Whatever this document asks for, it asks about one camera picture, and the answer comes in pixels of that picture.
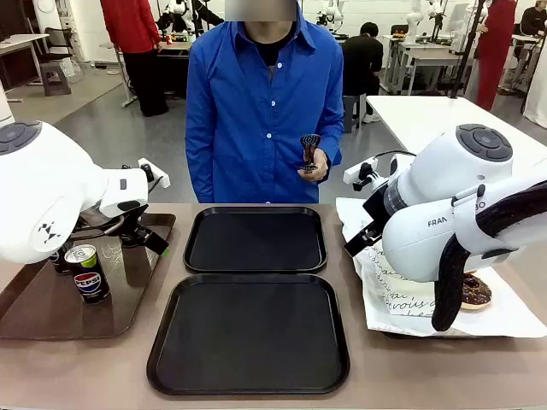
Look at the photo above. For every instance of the dark serving tongs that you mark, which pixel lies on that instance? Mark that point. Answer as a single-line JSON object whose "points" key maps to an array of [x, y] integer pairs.
{"points": [[309, 143]]}

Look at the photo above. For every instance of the grey office desk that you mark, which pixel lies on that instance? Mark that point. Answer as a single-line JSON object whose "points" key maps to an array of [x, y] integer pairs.
{"points": [[21, 42]]}

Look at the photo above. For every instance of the seated person in black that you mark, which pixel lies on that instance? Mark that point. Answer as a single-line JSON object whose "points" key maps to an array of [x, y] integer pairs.
{"points": [[361, 60]]}

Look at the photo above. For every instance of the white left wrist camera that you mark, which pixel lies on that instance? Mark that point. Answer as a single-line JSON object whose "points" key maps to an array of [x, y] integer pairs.
{"points": [[156, 175]]}

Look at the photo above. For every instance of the chocolate sprinkled donut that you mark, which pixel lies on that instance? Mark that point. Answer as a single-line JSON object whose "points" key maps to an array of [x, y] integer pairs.
{"points": [[476, 294]]}

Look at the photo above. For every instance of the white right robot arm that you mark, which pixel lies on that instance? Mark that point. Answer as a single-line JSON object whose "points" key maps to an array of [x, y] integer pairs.
{"points": [[427, 239]]}

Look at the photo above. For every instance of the black square serving tray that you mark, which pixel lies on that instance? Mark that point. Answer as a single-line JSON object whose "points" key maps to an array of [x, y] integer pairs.
{"points": [[248, 333], [256, 243]]}

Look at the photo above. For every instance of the black office chair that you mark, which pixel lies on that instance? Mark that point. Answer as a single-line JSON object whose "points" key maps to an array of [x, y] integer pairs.
{"points": [[57, 42]]}

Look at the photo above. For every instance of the person in blue shirt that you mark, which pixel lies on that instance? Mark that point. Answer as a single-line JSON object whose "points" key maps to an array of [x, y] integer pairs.
{"points": [[239, 128]]}

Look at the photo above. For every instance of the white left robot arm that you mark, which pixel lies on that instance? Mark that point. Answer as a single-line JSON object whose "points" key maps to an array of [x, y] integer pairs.
{"points": [[42, 192]]}

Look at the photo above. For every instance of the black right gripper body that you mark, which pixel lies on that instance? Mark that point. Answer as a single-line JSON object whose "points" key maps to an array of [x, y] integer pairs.
{"points": [[378, 209]]}

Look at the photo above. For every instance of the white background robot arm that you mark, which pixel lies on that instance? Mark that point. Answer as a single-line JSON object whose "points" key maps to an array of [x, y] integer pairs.
{"points": [[416, 17], [331, 13]]}

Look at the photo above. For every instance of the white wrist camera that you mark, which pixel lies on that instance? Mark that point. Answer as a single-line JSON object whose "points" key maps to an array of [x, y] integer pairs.
{"points": [[357, 172], [156, 175]]}

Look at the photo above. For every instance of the white background work table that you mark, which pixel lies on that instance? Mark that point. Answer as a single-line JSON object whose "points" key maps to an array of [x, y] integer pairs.
{"points": [[427, 53]]}

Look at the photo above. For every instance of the person in black jacket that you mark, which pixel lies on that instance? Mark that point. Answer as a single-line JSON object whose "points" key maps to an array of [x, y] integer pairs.
{"points": [[534, 19]]}

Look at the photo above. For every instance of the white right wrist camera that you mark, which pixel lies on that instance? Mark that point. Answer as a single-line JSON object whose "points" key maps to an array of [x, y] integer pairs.
{"points": [[357, 172]]}

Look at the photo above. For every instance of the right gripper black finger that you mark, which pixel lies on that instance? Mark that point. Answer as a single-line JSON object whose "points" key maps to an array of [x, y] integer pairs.
{"points": [[372, 233], [357, 247]]}

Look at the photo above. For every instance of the person in red dress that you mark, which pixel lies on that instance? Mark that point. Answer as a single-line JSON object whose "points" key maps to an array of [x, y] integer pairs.
{"points": [[493, 51]]}

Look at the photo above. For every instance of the grey stool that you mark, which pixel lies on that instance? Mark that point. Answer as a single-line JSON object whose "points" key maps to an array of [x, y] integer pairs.
{"points": [[55, 79], [351, 111]]}

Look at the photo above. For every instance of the white paper sheet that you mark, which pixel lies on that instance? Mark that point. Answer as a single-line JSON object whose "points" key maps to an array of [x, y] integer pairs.
{"points": [[504, 316]]}

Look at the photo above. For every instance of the black drink can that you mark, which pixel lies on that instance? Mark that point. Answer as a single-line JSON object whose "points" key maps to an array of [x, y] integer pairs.
{"points": [[60, 262]]}

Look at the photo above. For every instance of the left forearm blue sleeve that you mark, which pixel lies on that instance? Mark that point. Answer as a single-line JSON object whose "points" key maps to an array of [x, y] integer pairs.
{"points": [[331, 141]]}

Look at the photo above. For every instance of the black tripod pole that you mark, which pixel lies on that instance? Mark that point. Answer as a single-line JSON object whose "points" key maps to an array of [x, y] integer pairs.
{"points": [[468, 51]]}

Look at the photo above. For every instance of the black Pepsi can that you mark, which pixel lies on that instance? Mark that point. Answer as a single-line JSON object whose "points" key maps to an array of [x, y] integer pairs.
{"points": [[89, 282]]}

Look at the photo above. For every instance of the brown plastic tray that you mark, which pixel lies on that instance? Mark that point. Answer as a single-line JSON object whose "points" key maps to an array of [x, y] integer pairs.
{"points": [[42, 307]]}

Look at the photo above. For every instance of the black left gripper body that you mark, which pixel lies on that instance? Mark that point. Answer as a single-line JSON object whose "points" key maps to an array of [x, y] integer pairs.
{"points": [[130, 228]]}

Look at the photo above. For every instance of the person in red top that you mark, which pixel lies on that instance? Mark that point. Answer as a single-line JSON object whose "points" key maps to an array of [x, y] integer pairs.
{"points": [[137, 42]]}

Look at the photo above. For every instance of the white side table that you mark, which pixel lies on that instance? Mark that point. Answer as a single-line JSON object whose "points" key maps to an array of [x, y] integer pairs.
{"points": [[427, 115]]}

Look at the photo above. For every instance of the white paper sleeve black script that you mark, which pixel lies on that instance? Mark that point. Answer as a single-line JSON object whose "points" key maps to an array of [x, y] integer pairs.
{"points": [[397, 294]]}

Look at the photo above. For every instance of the person's left hand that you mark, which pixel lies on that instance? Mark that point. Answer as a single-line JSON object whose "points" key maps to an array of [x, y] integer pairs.
{"points": [[319, 165]]}

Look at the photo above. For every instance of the dark tray under paper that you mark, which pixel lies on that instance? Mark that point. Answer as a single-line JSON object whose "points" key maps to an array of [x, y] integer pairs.
{"points": [[406, 335]]}

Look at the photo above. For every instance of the white black humanoid robot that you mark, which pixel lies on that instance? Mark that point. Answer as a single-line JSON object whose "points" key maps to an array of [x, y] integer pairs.
{"points": [[177, 13]]}

